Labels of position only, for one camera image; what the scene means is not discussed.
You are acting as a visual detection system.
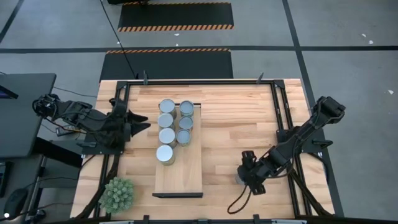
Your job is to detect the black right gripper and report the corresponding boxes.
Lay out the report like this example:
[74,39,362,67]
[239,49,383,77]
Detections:
[236,150,275,196]

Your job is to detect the black computer mouse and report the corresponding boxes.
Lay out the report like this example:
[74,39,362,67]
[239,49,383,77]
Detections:
[3,188,29,218]

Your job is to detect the black desk base beam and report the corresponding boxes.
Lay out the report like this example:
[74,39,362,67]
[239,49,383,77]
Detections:
[32,139,83,169]

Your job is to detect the dark blue screen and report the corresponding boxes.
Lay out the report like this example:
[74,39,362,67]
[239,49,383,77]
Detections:
[0,85,19,100]

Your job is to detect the green artificial plant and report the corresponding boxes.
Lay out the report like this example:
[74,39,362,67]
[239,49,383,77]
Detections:
[98,176,135,215]

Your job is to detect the grey side desk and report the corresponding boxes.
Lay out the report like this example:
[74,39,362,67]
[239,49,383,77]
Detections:
[0,73,57,159]

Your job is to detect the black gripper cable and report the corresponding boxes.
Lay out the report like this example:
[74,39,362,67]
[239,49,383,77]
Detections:
[226,185,253,215]

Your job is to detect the black floor cable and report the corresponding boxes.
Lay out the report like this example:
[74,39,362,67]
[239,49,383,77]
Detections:
[99,0,139,79]

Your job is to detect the tall blue yellow label can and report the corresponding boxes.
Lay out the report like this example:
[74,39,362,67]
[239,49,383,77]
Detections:
[159,98,177,116]

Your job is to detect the black metal table frame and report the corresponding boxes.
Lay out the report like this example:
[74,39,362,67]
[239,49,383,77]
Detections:
[74,79,336,224]

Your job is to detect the short grey-lidded can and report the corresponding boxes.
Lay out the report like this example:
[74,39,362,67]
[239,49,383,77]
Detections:
[178,115,195,131]
[178,100,195,117]

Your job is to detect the tall carrots label can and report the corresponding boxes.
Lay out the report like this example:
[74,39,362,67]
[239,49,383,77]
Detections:
[157,112,175,130]

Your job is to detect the black hazard-striped floor mat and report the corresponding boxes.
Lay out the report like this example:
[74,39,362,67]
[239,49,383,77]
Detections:
[99,48,234,80]
[117,1,234,32]

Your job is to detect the tall silver-lidded can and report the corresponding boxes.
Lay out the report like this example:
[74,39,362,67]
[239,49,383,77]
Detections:
[155,144,175,167]

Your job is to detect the thin black cable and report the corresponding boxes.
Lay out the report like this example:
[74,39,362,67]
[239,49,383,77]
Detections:
[52,86,98,98]

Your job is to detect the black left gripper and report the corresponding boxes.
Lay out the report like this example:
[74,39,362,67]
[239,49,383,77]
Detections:
[113,98,152,143]

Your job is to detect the tall peaches label can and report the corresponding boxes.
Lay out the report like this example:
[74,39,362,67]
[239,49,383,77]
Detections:
[159,127,178,147]

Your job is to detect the wooden shelf with black legs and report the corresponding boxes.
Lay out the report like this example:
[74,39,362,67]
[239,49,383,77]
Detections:
[151,103,205,199]

